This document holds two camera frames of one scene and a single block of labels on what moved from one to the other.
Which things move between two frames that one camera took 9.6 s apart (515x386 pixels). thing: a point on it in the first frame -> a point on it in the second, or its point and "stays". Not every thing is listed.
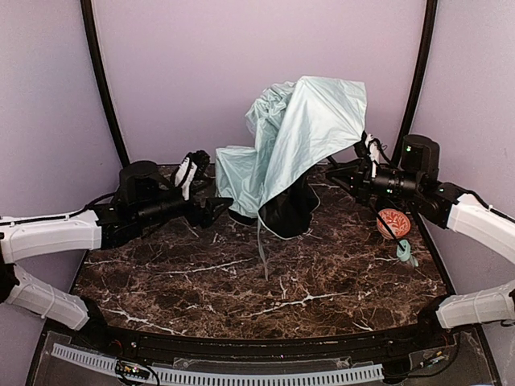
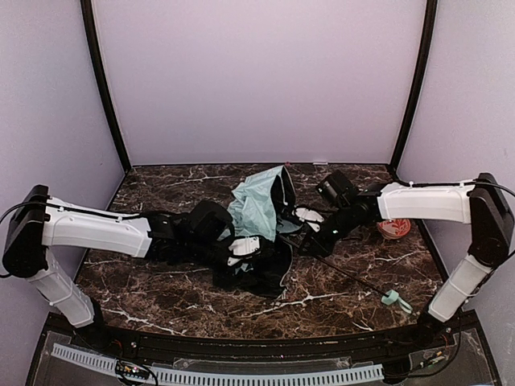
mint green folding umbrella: x=294 y=126 -> x=257 y=206
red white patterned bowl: x=396 y=221 stays
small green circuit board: x=132 y=370 stays
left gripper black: x=202 y=211 -> x=249 y=260
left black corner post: x=94 y=36 stays
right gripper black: x=360 y=184 -> x=311 y=236
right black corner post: x=423 y=55 stays
